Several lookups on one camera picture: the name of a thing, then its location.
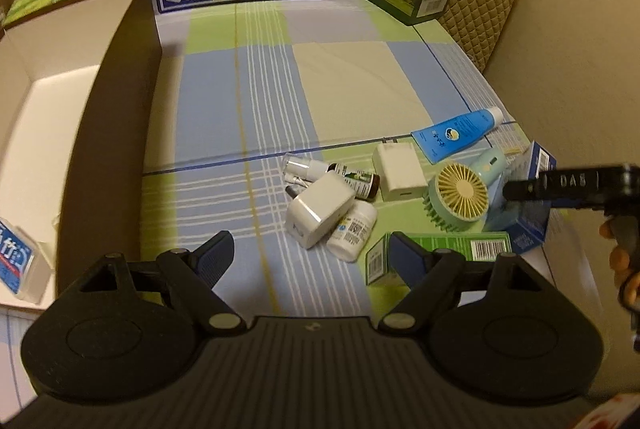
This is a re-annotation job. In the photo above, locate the person's right hand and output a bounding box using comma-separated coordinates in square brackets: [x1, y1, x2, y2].
[599, 220, 640, 311]

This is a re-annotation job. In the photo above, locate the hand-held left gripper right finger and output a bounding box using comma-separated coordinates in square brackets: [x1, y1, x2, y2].
[377, 231, 557, 336]

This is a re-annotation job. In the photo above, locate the small white power adapter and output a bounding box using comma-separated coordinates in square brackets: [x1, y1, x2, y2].
[373, 139, 428, 202]

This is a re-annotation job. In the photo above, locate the brown spray bottle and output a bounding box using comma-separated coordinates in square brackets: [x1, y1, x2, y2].
[327, 162, 381, 200]

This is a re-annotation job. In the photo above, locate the blue carton box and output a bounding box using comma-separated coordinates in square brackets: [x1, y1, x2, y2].
[484, 140, 558, 256]

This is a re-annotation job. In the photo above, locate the green carton box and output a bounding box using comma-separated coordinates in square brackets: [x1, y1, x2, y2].
[364, 231, 513, 286]

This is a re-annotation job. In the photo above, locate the large white power adapter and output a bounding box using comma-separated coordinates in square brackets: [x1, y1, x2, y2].
[286, 172, 357, 251]

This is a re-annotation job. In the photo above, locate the blue packet in clear case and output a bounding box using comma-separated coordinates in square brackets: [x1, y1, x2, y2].
[0, 216, 56, 308]

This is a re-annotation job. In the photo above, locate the white pill bottle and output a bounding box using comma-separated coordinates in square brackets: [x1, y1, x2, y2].
[326, 200, 378, 263]

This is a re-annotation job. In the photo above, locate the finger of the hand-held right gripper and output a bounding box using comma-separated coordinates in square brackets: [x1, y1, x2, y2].
[502, 163, 627, 211]

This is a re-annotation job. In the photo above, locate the green handheld mini fan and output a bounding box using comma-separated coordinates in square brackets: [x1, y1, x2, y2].
[423, 147, 510, 233]

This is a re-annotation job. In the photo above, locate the blue cream tube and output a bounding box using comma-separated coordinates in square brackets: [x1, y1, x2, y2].
[410, 107, 504, 164]

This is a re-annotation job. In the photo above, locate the clear spray bottle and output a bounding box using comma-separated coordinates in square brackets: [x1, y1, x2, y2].
[281, 153, 330, 186]

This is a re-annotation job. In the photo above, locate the white cardboard box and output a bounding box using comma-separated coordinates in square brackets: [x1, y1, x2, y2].
[0, 0, 164, 316]

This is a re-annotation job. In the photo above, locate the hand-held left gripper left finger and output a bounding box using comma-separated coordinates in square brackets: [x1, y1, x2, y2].
[64, 232, 246, 336]

